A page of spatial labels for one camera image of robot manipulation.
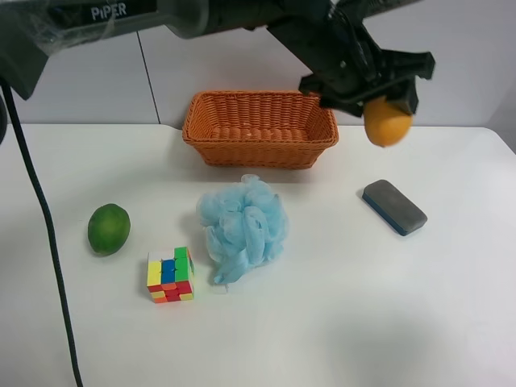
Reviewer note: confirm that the orange wicker basket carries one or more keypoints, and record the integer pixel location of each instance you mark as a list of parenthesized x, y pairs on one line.
[(259, 129)]

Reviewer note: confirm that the multicoloured puzzle cube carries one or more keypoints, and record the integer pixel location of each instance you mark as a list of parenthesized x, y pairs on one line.
[(170, 276)]

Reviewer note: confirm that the light blue bath pouf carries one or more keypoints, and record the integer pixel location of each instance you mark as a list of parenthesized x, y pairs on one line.
[(245, 225)]

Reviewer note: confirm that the yellow mango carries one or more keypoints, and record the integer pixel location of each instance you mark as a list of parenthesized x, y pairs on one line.
[(384, 123)]

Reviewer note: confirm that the green lemon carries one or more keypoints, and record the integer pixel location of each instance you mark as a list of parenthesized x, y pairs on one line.
[(108, 229)]

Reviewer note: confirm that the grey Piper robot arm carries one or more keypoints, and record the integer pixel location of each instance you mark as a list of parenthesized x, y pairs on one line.
[(31, 31)]

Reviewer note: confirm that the grey blue board eraser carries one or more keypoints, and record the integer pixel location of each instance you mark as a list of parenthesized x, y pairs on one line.
[(394, 207)]

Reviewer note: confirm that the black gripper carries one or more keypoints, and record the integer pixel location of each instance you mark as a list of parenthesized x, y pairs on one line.
[(346, 63)]

